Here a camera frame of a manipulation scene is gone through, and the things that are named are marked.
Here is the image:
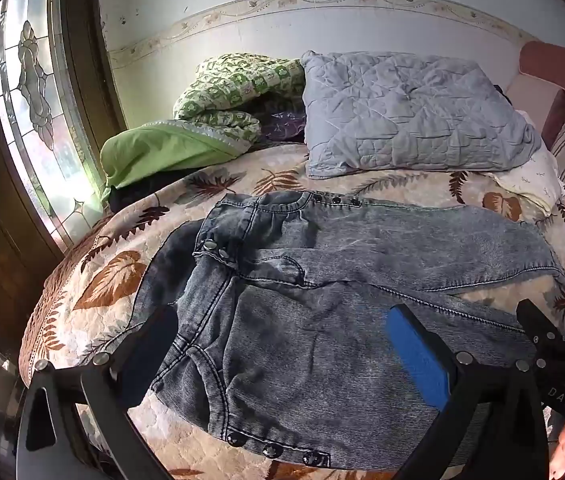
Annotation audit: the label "stained glass window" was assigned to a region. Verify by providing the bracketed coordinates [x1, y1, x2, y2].
[0, 0, 109, 251]

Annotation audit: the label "grey denim pants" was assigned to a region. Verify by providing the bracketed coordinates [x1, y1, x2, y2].
[132, 190, 565, 472]

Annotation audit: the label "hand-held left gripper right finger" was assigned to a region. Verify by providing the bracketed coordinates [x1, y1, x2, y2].
[386, 304, 550, 480]

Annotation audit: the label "green patterned quilt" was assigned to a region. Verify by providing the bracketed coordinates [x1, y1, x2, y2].
[172, 52, 308, 156]

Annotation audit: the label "purple cloth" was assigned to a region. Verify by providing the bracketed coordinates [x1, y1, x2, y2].
[257, 95, 309, 148]

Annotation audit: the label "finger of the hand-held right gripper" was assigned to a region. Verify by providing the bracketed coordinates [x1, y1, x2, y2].
[516, 299, 564, 347]

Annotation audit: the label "leaf print plush blanket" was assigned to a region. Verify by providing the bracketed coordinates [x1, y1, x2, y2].
[17, 142, 565, 480]

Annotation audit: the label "dark cloth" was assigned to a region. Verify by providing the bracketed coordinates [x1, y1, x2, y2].
[107, 170, 198, 213]

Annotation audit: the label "grey quilted pillow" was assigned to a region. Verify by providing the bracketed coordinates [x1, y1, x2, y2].
[299, 50, 543, 181]

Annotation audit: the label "white floral pillow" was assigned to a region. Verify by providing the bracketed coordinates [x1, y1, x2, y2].
[482, 110, 565, 212]

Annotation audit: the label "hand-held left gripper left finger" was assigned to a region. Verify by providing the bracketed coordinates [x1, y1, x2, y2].
[15, 304, 180, 480]

